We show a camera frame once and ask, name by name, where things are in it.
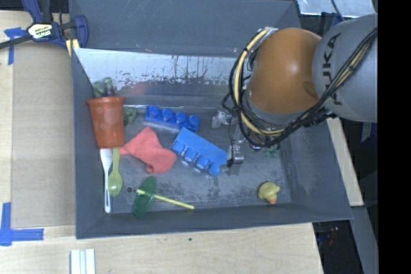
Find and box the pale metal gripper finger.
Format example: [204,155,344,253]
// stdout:
[211,109,233,130]
[226,144,245,168]

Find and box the grey metal bin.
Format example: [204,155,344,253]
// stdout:
[67,0,354,240]

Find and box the blue studded toy block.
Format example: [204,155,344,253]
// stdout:
[143,105,202,133]
[170,126,230,178]

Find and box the pink cloth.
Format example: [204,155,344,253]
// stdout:
[119,126,179,175]

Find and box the yellow rubber duck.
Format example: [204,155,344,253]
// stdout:
[257,180,281,205]

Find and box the green and purple toy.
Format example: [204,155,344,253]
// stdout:
[92,76,117,99]

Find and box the green plastic spoon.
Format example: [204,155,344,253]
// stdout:
[107,146,124,198]

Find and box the orange plastic cup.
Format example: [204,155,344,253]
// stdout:
[85,96,126,150]

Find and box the green disc on yellow stick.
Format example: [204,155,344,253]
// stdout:
[132,175,196,219]

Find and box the small green toy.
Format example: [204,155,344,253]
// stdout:
[123,105,139,126]

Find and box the white plastic fork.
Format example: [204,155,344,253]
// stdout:
[99,148,114,214]

